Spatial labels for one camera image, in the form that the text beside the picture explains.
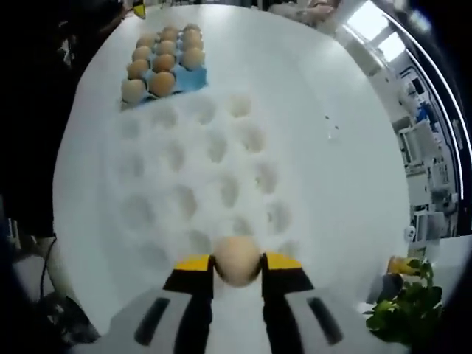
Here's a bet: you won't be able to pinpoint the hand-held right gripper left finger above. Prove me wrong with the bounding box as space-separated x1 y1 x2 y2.
109 252 215 354

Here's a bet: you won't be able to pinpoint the person's black shirt torso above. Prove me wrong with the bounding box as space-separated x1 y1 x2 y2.
0 21 80 240

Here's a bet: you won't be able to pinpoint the white foam egg tray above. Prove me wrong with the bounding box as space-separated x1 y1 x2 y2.
106 88 310 288

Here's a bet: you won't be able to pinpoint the single brown egg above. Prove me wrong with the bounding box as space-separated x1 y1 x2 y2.
213 236 261 288

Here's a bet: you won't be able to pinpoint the row of white workbenches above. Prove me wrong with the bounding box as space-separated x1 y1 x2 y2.
390 62 465 244

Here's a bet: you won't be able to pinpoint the blue egg tray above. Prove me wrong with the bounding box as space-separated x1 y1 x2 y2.
120 26 209 111

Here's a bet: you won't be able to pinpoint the potted green plant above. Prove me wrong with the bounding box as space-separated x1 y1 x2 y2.
364 257 443 346

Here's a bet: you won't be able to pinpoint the group of brown eggs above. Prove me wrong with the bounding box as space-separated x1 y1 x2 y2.
121 24 207 104

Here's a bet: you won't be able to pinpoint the white table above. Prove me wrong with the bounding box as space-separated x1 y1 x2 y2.
53 3 412 354

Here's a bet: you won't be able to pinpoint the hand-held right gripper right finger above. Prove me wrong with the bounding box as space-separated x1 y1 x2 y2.
260 251 369 354

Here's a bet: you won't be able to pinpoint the small yellow object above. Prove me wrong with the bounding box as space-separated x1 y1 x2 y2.
389 255 421 276

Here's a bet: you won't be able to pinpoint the person's beige trousers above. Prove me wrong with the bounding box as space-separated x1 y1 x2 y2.
46 235 80 307

